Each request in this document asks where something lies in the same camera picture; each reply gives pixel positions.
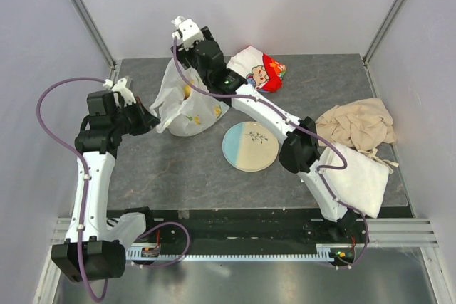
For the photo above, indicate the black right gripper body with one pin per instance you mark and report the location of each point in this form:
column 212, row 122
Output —
column 186, row 58

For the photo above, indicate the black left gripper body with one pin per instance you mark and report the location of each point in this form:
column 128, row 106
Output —
column 126, row 119

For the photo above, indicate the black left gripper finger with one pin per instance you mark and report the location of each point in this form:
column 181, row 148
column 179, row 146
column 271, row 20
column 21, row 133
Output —
column 145, row 127
column 145, row 114

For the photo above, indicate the white printed plastic bag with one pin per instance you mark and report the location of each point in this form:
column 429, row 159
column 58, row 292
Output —
column 184, row 118

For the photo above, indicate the yellow fake pear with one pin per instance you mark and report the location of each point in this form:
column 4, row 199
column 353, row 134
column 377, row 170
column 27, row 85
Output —
column 187, row 91

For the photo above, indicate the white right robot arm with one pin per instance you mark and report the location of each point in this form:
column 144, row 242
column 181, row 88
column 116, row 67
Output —
column 298, row 138

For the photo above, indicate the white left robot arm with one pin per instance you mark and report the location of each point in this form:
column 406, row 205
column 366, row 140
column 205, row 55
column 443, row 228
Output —
column 92, row 250

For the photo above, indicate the white red cartoon cloth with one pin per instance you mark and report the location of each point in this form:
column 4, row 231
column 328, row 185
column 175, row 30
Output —
column 261, row 71

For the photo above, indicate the blue and cream plate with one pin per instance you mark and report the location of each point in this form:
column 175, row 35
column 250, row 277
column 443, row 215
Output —
column 250, row 147

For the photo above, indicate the beige crumpled cloth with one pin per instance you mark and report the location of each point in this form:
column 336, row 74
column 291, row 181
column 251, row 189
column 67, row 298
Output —
column 362, row 124

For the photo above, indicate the left aluminium floor rails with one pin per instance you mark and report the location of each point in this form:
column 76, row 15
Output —
column 50, row 275

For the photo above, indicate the aluminium floor rails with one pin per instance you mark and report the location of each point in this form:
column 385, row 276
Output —
column 401, row 233
column 50, row 275

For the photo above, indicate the white folded towel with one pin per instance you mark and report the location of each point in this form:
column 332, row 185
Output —
column 361, row 184

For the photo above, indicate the right aluminium floor rails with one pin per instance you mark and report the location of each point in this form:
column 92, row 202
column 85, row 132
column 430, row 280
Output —
column 401, row 233

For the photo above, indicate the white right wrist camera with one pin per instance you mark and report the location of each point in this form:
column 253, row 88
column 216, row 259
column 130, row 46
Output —
column 187, row 31

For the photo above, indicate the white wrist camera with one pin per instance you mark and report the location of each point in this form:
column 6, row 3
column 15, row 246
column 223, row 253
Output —
column 122, row 89
column 187, row 31

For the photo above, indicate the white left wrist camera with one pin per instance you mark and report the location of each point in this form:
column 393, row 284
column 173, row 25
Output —
column 122, row 89

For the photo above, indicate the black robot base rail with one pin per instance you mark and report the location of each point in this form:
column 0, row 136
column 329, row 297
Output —
column 246, row 230

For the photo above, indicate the left aluminium frame post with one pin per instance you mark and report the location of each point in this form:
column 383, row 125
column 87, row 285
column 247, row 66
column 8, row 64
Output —
column 94, row 32

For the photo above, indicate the aluminium frame post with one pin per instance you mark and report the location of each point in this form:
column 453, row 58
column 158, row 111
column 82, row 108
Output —
column 94, row 32
column 382, row 31

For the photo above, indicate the white slotted cable duct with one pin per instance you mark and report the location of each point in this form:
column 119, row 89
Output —
column 140, row 253

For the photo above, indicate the right aluminium frame post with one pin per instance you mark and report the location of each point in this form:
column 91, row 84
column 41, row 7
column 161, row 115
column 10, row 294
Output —
column 382, row 31

